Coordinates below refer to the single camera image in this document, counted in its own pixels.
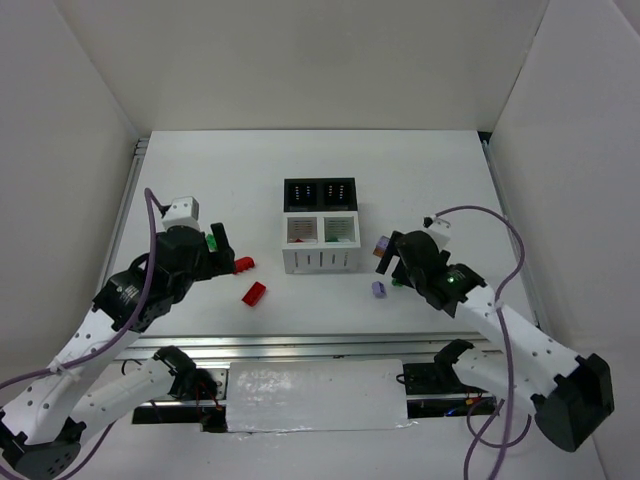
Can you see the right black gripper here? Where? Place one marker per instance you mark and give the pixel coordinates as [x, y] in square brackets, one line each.
[396, 257]

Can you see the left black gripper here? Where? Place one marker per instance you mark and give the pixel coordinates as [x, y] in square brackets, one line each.
[218, 251]

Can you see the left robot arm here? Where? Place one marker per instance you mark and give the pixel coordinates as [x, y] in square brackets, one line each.
[44, 428]

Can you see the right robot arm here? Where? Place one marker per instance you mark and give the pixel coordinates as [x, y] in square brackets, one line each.
[568, 395]

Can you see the green lego on orange plate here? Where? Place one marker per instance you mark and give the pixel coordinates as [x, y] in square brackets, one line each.
[211, 243]

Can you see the red ridged lego brick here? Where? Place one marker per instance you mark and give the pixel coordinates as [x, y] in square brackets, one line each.
[243, 264]

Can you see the purple hollow lego brick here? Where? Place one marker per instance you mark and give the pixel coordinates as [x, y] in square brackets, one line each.
[378, 290]

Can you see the red rectangular lego brick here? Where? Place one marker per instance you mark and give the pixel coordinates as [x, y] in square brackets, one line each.
[254, 294]

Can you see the white container pair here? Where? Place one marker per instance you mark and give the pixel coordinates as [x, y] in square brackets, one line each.
[316, 256]

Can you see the black container pair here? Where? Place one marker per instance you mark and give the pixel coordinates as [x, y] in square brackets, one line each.
[320, 195]

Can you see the white foam cover panel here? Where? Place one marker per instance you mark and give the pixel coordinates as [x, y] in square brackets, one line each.
[336, 395]

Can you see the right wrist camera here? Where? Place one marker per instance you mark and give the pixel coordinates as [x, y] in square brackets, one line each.
[438, 229]

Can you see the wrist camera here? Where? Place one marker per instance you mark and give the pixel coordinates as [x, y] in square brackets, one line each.
[182, 212]
[438, 229]

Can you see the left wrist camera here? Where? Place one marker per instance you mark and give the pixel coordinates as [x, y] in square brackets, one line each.
[182, 212]

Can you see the aluminium rail frame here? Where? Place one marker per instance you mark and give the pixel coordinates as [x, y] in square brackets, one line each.
[238, 179]

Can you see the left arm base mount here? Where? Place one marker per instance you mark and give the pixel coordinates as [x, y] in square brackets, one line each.
[195, 385]

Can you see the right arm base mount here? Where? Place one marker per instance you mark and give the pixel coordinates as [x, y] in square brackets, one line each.
[433, 391]

